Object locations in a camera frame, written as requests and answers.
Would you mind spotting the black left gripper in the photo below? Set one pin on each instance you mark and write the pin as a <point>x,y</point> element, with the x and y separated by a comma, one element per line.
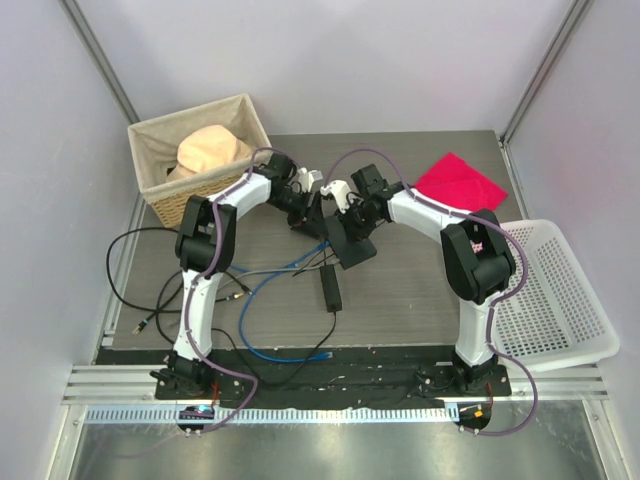
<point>309,218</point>

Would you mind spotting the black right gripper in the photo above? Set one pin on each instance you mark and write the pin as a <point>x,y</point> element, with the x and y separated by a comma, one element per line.
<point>354,232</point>

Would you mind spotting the black network switch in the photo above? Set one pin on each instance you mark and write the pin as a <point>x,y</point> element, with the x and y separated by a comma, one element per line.
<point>350,253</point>

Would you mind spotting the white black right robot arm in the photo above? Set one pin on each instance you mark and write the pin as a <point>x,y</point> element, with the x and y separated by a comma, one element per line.
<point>478,262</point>

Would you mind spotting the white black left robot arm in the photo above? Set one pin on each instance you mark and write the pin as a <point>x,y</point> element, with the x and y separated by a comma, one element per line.
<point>205,248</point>

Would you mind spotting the black power adapter brick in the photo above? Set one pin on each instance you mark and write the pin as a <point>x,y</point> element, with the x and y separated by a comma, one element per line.
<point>331,290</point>

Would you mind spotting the red folded cloth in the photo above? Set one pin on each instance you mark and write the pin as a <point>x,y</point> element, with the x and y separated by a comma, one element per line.
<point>452,181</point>

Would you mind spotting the peach cloth hat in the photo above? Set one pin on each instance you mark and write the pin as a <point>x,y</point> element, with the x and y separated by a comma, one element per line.
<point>207,149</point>

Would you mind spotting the wicker basket with liner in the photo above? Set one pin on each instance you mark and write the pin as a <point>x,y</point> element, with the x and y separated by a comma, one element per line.
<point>154,145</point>

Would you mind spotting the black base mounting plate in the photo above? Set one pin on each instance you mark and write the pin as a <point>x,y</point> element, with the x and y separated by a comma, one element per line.
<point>352,377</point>

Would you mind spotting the white perforated plastic basket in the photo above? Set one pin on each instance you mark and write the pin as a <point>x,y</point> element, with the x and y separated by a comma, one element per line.
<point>556,320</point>

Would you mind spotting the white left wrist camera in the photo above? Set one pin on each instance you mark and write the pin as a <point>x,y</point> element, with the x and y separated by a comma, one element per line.
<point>307,178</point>

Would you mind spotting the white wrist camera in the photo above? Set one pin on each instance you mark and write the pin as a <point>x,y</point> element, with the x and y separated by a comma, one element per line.
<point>339,191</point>
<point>307,178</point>

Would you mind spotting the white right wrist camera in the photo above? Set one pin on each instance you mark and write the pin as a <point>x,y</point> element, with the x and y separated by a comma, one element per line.
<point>339,191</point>

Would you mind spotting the white slotted cable duct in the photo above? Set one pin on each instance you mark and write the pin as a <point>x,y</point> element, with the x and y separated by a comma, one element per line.
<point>184,414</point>

